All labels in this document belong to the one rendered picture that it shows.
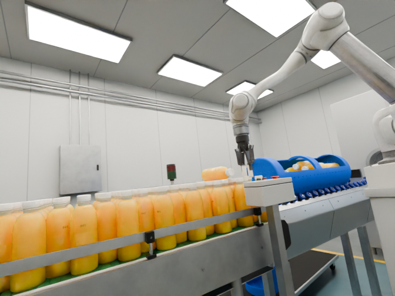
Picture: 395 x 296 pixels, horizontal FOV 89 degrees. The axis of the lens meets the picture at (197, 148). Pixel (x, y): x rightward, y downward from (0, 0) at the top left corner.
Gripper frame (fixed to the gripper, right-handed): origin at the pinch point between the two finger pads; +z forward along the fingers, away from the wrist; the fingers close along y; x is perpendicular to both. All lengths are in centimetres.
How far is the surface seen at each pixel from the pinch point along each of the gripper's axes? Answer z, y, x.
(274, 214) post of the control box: 19.4, -22.3, 9.9
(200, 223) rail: 18.4, -12.1, 40.3
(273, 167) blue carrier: -0.6, -3.0, -18.3
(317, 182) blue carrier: 12, -4, -58
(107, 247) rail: 19, -12, 73
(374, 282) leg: 94, 0, -114
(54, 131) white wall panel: -108, 320, 115
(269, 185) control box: 7.4, -25.2, 13.5
